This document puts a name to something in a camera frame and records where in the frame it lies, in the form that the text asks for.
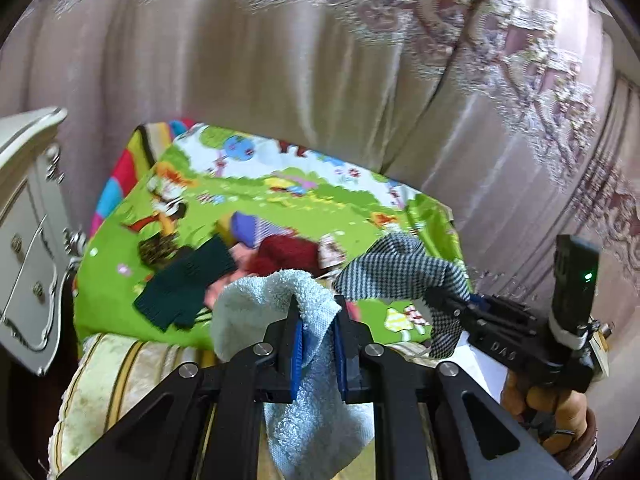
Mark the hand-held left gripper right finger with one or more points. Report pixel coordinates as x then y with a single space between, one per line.
342 360

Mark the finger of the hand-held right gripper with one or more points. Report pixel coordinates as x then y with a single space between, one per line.
452 310
480 302

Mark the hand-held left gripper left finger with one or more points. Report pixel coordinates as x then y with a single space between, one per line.
297 355

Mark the light blue towel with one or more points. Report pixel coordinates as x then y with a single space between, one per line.
250 310

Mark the houndstooth cloth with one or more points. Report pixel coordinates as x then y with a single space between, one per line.
395 265

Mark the red knit scarf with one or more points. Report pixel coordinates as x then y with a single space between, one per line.
285 255

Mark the pink fluffy cloth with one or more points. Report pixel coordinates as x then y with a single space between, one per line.
245 262

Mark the dark knit glove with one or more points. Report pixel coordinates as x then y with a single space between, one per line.
185 280

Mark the purple knit hat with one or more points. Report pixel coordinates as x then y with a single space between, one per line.
250 227

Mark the leopard print cloth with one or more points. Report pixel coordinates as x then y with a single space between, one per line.
160 250

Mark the person's right forearm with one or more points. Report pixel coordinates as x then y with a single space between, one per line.
582 445

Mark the person's right hand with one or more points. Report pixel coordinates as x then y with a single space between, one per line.
540 400

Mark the cartoon printed blanket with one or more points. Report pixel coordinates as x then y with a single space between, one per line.
300 210

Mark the gold striped bed cover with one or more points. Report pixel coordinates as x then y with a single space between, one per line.
125 375

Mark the white nightstand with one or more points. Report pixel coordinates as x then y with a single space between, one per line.
30 260

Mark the beige embroidered curtain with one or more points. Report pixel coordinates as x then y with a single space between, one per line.
300 60

